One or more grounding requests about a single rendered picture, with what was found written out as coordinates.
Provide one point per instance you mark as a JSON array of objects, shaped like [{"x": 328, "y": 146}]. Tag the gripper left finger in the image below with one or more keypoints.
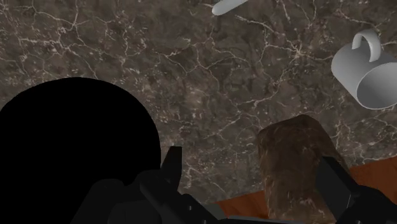
[{"x": 161, "y": 192}]

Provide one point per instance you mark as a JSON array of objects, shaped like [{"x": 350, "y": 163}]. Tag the black round object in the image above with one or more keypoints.
[{"x": 62, "y": 139}]

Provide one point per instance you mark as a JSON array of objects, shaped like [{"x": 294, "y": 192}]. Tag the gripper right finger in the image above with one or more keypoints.
[{"x": 356, "y": 201}]

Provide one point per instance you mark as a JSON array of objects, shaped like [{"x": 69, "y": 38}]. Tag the brown rough lump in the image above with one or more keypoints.
[{"x": 288, "y": 155}]

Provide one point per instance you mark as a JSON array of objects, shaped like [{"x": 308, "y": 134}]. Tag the white mug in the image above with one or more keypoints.
[{"x": 350, "y": 66}]

